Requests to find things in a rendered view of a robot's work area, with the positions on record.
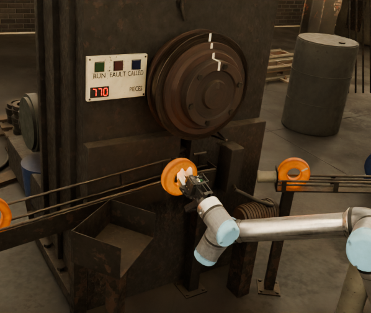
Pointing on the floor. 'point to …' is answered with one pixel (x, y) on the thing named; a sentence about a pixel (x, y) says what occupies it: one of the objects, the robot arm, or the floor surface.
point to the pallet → (10, 120)
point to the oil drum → (319, 83)
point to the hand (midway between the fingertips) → (180, 172)
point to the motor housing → (241, 257)
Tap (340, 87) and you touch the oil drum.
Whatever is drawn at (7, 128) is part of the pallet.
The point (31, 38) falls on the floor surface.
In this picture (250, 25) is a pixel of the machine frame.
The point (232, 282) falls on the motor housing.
